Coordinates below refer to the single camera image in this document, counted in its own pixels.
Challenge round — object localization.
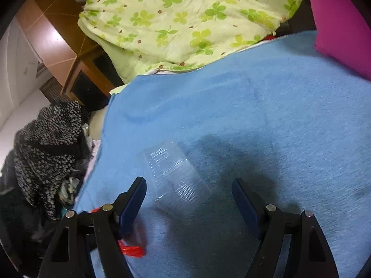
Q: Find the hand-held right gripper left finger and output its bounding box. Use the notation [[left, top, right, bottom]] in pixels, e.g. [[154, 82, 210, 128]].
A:
[[38, 176, 147, 278]]

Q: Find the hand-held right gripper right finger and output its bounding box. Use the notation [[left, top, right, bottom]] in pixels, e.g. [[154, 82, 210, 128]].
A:
[[232, 177, 339, 278]]

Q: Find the red plastic bag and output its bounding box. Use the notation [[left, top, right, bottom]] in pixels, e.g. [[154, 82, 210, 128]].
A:
[[92, 205, 146, 258]]

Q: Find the clear plastic container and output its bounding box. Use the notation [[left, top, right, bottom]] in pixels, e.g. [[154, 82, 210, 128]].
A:
[[142, 139, 215, 218]]

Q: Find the dark patterned cloth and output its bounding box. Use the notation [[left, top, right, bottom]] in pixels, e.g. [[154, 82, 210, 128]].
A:
[[59, 176, 81, 207]]

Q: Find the white bed sheet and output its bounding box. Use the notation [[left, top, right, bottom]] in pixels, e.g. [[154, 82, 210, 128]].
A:
[[84, 111, 109, 177]]

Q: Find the black white knit garment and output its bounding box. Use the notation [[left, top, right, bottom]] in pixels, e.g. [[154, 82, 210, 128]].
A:
[[13, 101, 91, 221]]

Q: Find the blue blanket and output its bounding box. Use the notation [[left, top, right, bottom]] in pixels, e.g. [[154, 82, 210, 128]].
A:
[[72, 30, 371, 278]]

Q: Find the wooden cabinet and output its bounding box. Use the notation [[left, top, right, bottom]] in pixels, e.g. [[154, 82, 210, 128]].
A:
[[61, 48, 124, 109]]

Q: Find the green clover print quilt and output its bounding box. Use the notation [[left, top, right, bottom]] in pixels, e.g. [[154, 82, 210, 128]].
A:
[[78, 0, 306, 85]]

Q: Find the magenta pillow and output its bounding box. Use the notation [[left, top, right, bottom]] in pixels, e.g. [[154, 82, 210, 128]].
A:
[[298, 0, 371, 82]]

